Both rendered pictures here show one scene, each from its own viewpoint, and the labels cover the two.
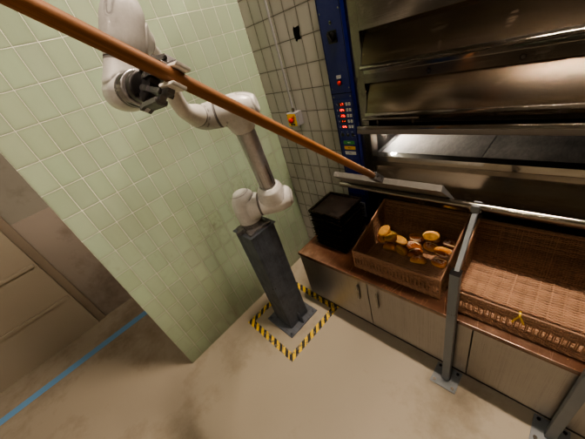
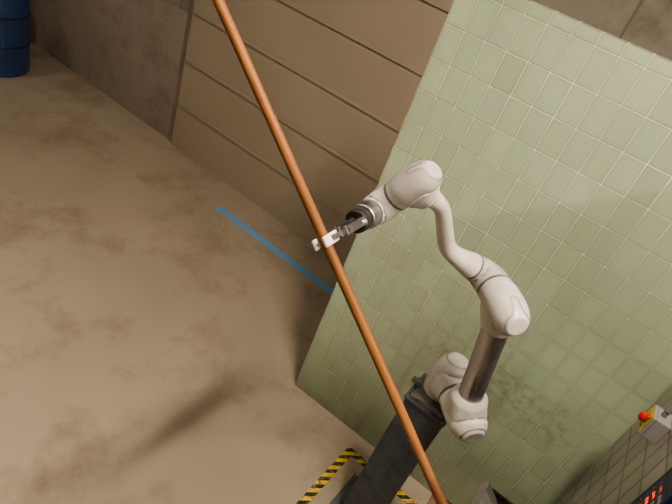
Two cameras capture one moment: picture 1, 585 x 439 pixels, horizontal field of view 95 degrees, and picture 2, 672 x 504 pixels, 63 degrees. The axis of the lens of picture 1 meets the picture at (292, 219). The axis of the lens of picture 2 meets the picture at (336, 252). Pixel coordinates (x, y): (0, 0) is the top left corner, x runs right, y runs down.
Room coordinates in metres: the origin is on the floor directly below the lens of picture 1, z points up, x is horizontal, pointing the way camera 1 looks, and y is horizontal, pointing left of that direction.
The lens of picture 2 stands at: (0.01, -0.99, 2.77)
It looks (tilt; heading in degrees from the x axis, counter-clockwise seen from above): 33 degrees down; 58
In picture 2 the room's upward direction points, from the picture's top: 22 degrees clockwise
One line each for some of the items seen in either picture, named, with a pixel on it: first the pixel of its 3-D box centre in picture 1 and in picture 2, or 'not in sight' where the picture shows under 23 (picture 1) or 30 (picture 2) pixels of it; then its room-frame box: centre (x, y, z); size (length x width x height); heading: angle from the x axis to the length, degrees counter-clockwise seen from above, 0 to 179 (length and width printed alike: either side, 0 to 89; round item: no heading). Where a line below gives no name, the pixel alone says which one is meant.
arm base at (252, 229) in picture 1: (250, 224); (432, 391); (1.55, 0.28, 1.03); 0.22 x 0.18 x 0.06; 125
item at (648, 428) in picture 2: (294, 118); (654, 423); (2.11, -0.26, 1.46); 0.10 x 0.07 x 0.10; 37
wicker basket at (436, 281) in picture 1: (408, 241); not in sight; (1.24, -0.66, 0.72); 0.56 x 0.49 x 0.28; 37
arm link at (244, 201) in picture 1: (245, 205); (449, 376); (1.56, 0.26, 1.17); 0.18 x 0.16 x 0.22; 81
